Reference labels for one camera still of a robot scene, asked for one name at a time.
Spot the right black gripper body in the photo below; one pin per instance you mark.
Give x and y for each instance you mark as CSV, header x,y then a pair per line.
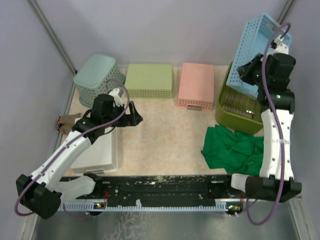
x,y
253,74

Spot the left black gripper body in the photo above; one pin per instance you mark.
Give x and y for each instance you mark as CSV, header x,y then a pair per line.
x,y
125,120

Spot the light green shallow basket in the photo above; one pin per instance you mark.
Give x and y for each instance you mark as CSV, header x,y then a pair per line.
x,y
150,81

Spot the olive green large tub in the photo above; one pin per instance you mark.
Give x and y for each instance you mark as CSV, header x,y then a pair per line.
x,y
237,111

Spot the light blue perforated basket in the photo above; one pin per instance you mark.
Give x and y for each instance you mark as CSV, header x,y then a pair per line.
x,y
254,39

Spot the white perforated basket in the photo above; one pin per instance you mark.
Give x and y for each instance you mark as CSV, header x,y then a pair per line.
x,y
101,157

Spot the teal perforated plastic basket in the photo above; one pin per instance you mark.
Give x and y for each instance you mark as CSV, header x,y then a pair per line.
x,y
92,79

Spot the pink perforated basket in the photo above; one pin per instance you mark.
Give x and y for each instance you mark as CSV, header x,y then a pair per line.
x,y
196,87

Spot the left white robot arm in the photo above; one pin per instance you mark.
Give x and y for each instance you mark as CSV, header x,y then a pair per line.
x,y
43,192

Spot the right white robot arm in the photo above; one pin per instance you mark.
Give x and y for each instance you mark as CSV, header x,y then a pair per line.
x,y
271,74

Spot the brown cloth pouch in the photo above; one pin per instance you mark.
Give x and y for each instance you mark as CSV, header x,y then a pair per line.
x,y
65,123

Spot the green cloth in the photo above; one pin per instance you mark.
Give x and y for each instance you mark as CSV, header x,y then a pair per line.
x,y
233,151

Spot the right aluminium frame post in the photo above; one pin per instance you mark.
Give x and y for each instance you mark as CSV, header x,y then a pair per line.
x,y
285,11

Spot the aluminium frame post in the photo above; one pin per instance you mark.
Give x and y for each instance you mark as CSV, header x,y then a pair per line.
x,y
285,11
36,8

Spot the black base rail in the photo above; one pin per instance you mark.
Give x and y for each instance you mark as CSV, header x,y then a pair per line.
x,y
165,190

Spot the white slotted cable duct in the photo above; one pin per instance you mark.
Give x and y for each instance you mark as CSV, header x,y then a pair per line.
x,y
98,206

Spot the left aluminium frame post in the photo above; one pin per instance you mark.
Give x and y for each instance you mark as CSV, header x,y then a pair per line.
x,y
36,8

